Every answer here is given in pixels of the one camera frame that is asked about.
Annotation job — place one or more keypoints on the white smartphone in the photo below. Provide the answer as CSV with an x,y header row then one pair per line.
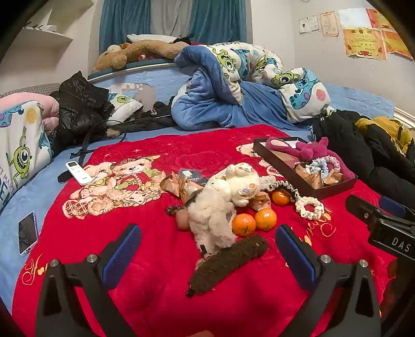
x,y
27,233

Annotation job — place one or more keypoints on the cream ruffled scrunchie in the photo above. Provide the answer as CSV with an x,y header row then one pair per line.
x,y
308,210

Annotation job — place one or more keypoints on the black cardboard box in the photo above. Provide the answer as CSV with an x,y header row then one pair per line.
x,y
324,194

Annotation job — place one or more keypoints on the orange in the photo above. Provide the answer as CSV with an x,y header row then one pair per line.
x,y
266,219
243,224
281,197

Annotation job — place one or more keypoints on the pile of black clothes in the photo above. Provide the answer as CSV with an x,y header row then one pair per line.
x,y
350,142

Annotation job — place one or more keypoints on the white fluffy plush toy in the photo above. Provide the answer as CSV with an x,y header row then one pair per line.
x,y
210,214

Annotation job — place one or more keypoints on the pink plush toy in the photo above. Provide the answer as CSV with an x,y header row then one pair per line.
x,y
304,150

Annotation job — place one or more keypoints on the white wall shelf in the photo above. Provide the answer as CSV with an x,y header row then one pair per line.
x,y
48,37

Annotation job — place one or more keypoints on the pink pillow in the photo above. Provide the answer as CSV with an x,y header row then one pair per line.
x,y
32,100

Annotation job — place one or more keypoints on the blue cartoon monster quilt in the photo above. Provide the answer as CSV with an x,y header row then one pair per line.
x,y
207,103

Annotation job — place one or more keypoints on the group of wall certificates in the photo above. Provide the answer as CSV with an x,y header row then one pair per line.
x,y
364,42

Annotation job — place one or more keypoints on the pink crochet scrunchie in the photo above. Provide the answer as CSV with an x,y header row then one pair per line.
x,y
334,162

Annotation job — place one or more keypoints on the small cartoon monster pillow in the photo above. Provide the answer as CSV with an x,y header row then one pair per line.
x,y
124,103

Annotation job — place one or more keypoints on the brown teddy bear plush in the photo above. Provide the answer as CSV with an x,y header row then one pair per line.
x,y
142,50

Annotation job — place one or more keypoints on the black puffer jacket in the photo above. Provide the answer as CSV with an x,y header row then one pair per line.
x,y
77,97

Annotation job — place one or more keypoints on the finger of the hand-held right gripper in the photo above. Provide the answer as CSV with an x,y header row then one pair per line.
x,y
361,207
394,205

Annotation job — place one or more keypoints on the white lace hairband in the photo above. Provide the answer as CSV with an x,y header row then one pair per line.
x,y
285,186

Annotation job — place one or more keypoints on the cream plush toy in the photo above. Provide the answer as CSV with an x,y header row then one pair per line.
x,y
243,181

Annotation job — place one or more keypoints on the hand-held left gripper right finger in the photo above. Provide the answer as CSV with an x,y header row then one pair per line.
x,y
293,256

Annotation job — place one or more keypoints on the red printed bear blanket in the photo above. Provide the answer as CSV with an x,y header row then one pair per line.
x,y
155,291

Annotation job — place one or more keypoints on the yellow jacket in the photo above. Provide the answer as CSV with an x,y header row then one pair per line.
x,y
389,128

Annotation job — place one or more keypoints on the white remote control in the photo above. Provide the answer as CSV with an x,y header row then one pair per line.
x,y
77,171

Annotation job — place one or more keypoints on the small clear packet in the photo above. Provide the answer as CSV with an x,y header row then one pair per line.
x,y
193,176

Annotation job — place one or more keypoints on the brown egg-shaped trinket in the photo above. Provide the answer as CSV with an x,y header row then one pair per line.
x,y
182,219

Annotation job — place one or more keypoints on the teal curtain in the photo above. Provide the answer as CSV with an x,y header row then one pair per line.
x,y
220,19

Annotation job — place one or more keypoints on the black knit garment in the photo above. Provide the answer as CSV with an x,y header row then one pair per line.
x,y
146,121

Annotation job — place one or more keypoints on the large cartoon monster pillow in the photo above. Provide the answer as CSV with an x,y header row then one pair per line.
x,y
19,145

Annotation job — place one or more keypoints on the blue crochet scrunchie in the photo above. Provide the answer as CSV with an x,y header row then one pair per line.
x,y
316,167

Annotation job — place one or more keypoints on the brown fuzzy hair clip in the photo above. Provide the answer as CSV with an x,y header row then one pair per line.
x,y
227,264

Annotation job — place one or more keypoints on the round blue bed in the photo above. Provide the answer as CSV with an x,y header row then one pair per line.
x,y
19,194

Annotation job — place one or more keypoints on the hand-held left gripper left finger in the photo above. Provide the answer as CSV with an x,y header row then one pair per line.
x,y
124,249

